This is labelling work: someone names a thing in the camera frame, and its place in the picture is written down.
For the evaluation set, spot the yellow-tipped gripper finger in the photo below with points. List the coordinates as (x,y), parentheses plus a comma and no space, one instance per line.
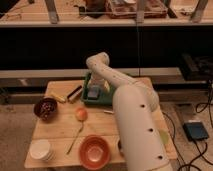
(106,86)

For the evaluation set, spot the grey blue sponge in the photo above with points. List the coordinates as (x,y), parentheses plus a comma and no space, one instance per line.
(93,92)

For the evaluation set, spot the red bowl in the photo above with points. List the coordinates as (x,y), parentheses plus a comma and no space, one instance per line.
(94,153)

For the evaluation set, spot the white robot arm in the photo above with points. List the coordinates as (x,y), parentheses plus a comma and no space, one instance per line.
(133,104)

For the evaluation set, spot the dark bowl with nuts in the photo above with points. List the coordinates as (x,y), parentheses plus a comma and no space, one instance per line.
(45,109)

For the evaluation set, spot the green plastic tray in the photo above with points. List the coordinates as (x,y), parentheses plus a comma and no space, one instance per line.
(104,99)

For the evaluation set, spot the black wooden brush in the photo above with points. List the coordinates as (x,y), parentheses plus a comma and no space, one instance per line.
(74,94)

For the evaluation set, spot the orange head spoon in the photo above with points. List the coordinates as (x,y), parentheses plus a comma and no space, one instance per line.
(81,115)

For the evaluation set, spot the yellow corn toy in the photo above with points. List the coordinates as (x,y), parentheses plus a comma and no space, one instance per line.
(58,98)

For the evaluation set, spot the small metal cup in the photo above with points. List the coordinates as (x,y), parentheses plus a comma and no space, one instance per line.
(119,147)

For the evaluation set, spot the green small cup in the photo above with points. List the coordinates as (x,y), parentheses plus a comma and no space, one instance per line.
(164,136)

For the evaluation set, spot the black foot pedal box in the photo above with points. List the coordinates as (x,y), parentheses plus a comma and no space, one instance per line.
(195,131)

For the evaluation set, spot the wooden handled utensil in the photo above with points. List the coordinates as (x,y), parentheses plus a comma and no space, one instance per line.
(108,112)

